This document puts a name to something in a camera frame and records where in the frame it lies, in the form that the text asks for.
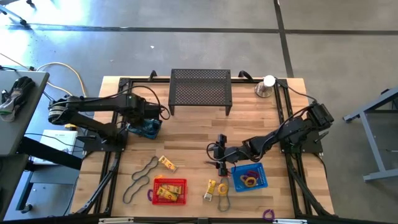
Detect long dark rubber band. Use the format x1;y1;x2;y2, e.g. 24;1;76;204
122;155;160;205

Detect white paper sheet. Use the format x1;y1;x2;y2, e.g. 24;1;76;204
32;129;78;165

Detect silver metal bracket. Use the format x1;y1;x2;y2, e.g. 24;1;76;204
272;218;308;224
98;217;135;224

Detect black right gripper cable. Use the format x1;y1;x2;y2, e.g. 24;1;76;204
206;141;220;164

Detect blue-grey rubber band loop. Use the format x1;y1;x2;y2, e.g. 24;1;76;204
127;119;162;140

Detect grey metal table frame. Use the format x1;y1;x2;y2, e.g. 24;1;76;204
343;85;398;184

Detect black side table beam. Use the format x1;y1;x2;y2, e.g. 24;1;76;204
17;136;84;171

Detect black supply cable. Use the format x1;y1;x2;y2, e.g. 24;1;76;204
273;76;318;104

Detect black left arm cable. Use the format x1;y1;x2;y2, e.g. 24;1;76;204
105;85;171;121

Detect red plastic basket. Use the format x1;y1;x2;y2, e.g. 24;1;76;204
151;177;188;207

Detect white bulb table lamp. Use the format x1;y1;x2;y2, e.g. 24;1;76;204
254;75;277;99

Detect black and grey gloves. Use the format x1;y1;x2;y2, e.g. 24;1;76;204
0;76;36;123

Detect grey side table base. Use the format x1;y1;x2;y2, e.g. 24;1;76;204
14;154;80;215

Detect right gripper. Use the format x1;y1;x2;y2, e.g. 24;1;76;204
205;134;246;177

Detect blue plastic basket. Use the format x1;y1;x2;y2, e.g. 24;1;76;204
230;162;269;193

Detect cream cable with yellow plug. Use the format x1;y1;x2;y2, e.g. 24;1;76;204
35;61;87;98

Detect office chair base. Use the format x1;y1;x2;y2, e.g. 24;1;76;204
0;0;37;26

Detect black mesh shelf riser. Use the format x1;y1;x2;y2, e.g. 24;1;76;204
167;68;233;116

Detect grey side table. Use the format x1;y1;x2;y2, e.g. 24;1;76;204
0;70;50;157

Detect black aluminium table frame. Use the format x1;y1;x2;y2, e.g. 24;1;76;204
74;76;336;224

